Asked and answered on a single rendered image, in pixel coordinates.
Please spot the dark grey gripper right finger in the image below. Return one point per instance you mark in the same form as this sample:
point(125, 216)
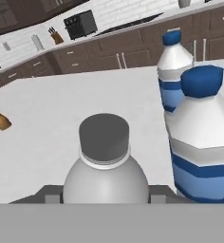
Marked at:
point(159, 194)

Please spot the black toaster oven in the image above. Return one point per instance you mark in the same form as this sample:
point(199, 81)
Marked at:
point(80, 25)

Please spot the brown knife block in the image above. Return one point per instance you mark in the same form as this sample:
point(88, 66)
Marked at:
point(57, 37)

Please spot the grey pot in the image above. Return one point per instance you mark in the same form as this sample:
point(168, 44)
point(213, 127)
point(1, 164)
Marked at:
point(184, 3)

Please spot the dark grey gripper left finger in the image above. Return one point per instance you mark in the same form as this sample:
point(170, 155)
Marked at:
point(50, 194)

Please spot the grey bottle with dark cap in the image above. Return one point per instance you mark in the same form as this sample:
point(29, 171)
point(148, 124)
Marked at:
point(106, 180)

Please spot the dark wall cupboards run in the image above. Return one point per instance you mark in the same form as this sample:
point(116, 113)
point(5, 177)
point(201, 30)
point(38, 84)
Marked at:
point(28, 12)

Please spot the brown base cupboards run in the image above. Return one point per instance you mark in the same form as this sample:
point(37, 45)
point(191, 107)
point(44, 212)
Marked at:
point(133, 47)

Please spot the small grey wall fitting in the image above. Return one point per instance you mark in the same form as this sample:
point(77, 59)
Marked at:
point(6, 46)

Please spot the grey paper towel roll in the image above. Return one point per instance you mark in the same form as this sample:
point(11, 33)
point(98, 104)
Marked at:
point(37, 42)

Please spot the white plastic bottle blue cap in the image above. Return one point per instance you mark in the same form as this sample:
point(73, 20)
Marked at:
point(202, 148)
point(174, 66)

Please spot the black hob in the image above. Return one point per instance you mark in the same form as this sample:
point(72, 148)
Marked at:
point(129, 24)

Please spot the brown glass bottle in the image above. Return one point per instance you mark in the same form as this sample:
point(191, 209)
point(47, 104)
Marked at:
point(1, 120)

